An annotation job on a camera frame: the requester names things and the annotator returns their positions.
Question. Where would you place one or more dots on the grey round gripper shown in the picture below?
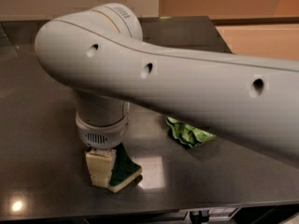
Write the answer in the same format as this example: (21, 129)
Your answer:
(104, 135)

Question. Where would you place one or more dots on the green and yellow sponge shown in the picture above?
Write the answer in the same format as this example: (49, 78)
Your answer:
(124, 170)

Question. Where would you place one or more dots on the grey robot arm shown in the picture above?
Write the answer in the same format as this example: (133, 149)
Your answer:
(101, 55)

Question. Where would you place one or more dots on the green crumpled snack bag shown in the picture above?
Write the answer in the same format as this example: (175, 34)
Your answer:
(187, 135)

